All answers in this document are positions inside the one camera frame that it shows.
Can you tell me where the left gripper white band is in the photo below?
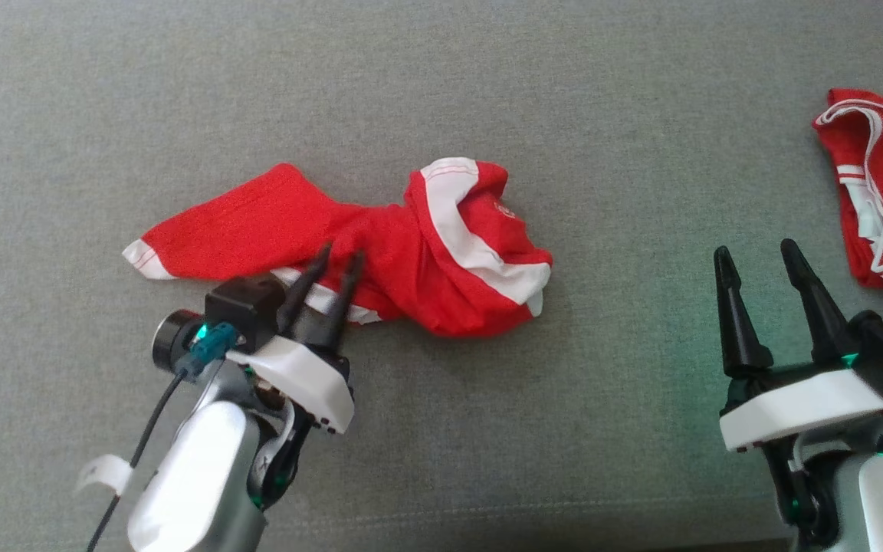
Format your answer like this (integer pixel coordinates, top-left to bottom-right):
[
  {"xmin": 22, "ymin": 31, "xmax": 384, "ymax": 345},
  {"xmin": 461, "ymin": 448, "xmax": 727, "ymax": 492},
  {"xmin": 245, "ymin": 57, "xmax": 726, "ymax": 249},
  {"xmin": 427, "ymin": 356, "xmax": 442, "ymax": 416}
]
[{"xmin": 225, "ymin": 243, "xmax": 366, "ymax": 436}]

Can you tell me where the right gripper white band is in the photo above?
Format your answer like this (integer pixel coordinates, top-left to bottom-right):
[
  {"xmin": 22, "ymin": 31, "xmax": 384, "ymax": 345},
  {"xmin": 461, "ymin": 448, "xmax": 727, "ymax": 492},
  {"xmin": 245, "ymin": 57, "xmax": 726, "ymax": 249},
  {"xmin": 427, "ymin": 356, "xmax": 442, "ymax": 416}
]
[{"xmin": 713, "ymin": 238, "xmax": 883, "ymax": 454}]

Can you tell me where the red shorts white stripe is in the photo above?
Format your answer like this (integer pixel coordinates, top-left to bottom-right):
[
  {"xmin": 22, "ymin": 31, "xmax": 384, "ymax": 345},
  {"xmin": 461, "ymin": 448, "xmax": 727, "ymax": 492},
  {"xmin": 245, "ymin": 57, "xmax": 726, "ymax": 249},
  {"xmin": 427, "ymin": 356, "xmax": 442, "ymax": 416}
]
[{"xmin": 121, "ymin": 156, "xmax": 554, "ymax": 339}]

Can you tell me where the left black cable teal plug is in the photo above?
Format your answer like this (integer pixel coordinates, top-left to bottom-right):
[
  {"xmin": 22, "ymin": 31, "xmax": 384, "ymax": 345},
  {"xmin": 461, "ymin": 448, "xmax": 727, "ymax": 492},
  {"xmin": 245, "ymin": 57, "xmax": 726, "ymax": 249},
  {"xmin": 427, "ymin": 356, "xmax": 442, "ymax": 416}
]
[{"xmin": 86, "ymin": 321, "xmax": 238, "ymax": 552}]

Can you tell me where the grey sofa seat cushion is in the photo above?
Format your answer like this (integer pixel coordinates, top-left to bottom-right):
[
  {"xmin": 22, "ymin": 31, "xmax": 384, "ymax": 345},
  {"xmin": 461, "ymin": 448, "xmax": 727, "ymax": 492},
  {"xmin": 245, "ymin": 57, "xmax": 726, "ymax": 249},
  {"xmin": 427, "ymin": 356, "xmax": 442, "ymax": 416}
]
[{"xmin": 0, "ymin": 0, "xmax": 883, "ymax": 552}]

